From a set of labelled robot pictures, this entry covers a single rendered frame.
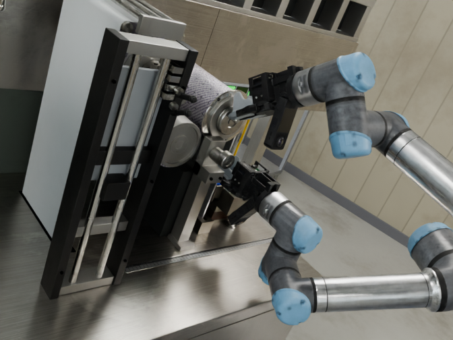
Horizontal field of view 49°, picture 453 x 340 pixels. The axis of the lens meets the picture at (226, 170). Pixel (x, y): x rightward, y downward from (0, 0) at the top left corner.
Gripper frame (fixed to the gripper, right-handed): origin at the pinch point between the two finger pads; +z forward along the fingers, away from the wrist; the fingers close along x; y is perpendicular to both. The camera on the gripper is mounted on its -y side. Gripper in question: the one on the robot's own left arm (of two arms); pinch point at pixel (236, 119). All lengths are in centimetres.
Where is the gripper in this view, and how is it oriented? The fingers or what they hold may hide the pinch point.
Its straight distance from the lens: 119.0
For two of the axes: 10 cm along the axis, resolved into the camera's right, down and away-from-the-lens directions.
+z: -6.8, 1.3, 7.2
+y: -1.1, -9.9, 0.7
